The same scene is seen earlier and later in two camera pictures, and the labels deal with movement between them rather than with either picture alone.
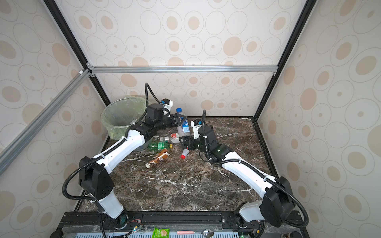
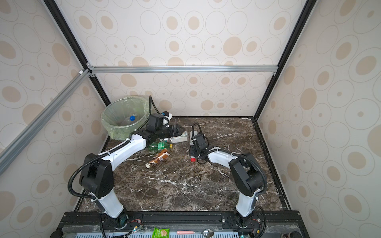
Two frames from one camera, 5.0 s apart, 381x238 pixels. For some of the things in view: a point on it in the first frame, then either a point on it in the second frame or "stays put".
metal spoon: x=208 y=233 stays put
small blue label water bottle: x=184 y=130 → x=128 y=120
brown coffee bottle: x=162 y=155 stays put
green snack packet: x=160 y=233 stays put
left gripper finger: x=177 y=119 → x=178 y=130
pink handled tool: x=185 y=232 stays put
